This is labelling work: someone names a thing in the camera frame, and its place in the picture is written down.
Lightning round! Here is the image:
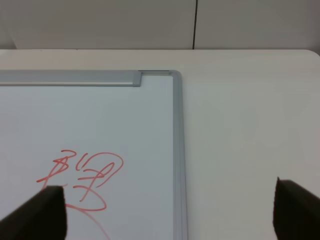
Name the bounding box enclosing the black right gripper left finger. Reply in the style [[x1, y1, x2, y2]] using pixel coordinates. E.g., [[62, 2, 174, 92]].
[[0, 185, 68, 240]]

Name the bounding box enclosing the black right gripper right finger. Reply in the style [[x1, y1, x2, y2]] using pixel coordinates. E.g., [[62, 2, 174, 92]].
[[272, 178, 320, 240]]

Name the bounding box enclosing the aluminium framed whiteboard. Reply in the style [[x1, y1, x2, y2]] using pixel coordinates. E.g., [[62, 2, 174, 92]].
[[0, 70, 188, 240]]

